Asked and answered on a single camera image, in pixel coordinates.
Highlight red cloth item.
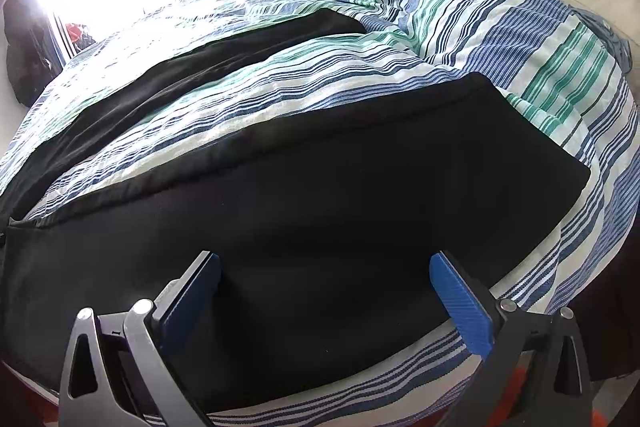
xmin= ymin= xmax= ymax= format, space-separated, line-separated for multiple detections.
xmin=64 ymin=23 xmax=96 ymax=58

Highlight orange cloth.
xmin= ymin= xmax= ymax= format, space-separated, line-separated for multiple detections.
xmin=492 ymin=357 xmax=531 ymax=427

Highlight light blue cloth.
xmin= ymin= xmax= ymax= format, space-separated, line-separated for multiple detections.
xmin=575 ymin=7 xmax=633 ymax=72

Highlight black pants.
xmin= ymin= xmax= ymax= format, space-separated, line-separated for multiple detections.
xmin=0 ymin=7 xmax=592 ymax=414

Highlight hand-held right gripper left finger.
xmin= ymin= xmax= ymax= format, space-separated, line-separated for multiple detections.
xmin=59 ymin=250 xmax=223 ymax=427

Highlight dark hanging clothes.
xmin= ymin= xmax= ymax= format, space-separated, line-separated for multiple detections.
xmin=2 ymin=0 xmax=66 ymax=108

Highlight blue green striped blanket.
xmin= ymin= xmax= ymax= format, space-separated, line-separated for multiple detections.
xmin=0 ymin=0 xmax=640 ymax=427

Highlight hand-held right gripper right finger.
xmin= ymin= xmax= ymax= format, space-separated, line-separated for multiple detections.
xmin=429 ymin=251 xmax=593 ymax=427

